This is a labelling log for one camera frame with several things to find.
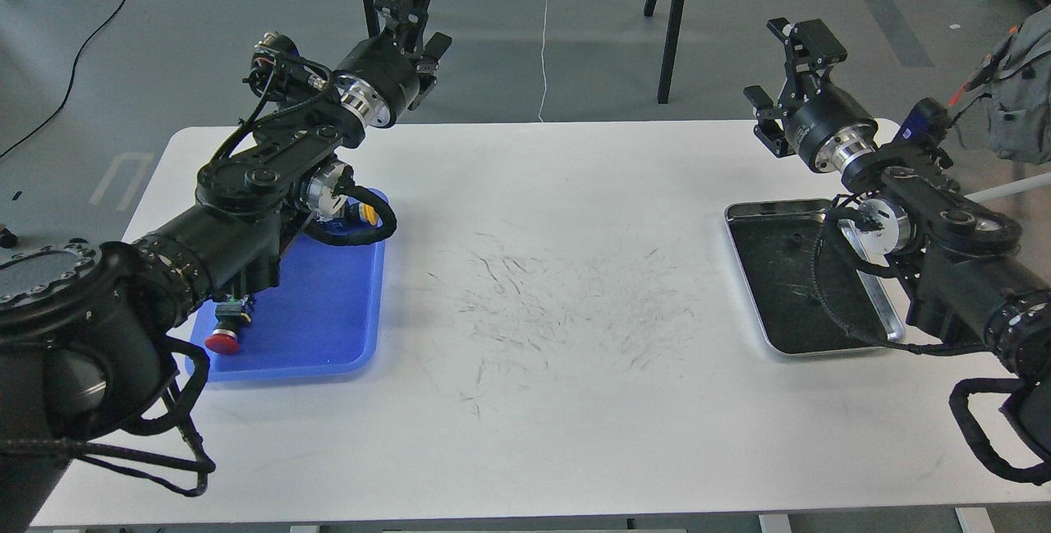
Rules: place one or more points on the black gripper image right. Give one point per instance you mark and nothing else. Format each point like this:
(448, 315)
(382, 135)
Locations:
(822, 124)

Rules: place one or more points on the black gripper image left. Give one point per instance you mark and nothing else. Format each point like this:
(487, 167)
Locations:
(376, 81)

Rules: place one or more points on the black robot arm image left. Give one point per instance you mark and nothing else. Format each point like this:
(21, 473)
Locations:
(89, 370)

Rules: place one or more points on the silver metal tray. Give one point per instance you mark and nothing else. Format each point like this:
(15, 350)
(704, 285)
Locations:
(779, 279)

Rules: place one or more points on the blue plastic tray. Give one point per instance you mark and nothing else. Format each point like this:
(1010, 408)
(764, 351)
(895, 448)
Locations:
(322, 319)

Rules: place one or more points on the black stand leg right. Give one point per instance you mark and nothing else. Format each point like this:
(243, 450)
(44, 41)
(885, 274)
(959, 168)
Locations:
(672, 16)

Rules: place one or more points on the grey backpack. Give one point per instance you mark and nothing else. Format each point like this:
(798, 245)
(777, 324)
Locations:
(1014, 78)

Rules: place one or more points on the black caster wheel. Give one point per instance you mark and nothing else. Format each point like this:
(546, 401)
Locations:
(8, 239)

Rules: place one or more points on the yellow push button switch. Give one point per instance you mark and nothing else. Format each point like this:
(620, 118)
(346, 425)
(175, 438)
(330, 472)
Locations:
(359, 216)

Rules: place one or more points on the red push button switch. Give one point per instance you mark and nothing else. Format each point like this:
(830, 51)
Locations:
(232, 317)

